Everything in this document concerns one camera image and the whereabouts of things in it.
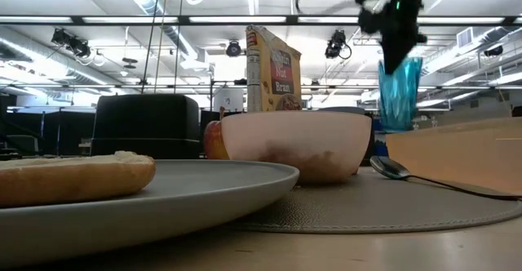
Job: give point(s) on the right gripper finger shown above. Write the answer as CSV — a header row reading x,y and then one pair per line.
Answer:
x,y
395,54

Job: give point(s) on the teal drinking glass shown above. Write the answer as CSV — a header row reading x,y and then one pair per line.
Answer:
x,y
399,99

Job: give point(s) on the metal spoon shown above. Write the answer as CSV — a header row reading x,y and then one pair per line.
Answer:
x,y
387,168

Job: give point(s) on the raisin bran cereal box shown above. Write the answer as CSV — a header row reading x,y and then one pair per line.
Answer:
x,y
269,71

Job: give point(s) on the red yellow apple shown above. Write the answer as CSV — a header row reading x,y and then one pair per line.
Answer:
x,y
213,140

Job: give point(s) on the grey plate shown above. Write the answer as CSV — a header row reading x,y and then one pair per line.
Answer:
x,y
183,197

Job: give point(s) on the bagel half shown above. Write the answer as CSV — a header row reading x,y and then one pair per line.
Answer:
x,y
73,181

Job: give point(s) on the black ceiling spotlight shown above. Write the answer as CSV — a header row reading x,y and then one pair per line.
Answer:
x,y
336,42
71,42
233,49

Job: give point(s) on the white air vent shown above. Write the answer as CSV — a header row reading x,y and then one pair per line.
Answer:
x,y
465,37

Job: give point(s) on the blue plastic cup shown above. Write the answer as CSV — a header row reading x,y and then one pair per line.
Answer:
x,y
380,148

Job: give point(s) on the orange translucent plastic bin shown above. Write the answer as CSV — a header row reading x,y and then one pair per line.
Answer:
x,y
456,152

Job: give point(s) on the round grey placemat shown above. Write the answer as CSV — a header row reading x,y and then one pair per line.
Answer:
x,y
367,205

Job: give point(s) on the white cylindrical tank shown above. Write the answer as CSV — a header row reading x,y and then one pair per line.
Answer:
x,y
228,99

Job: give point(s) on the black toaster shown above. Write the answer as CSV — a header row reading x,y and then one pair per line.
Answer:
x,y
142,124

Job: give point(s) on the black overhead frame crossbar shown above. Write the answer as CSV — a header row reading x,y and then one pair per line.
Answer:
x,y
77,20

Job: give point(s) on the black partition wall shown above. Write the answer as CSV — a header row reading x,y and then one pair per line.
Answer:
x,y
49,128

